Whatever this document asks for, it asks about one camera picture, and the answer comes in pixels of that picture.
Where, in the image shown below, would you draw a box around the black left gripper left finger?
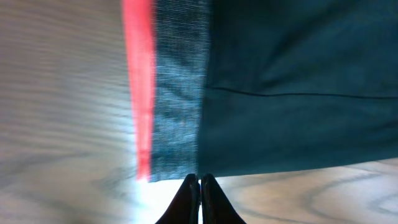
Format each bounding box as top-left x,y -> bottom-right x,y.
156,174 -> 201,224

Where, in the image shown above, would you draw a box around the black leggings with red waistband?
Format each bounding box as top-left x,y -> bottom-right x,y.
121,0 -> 397,182

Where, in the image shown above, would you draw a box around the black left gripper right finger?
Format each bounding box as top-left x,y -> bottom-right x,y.
201,174 -> 246,224

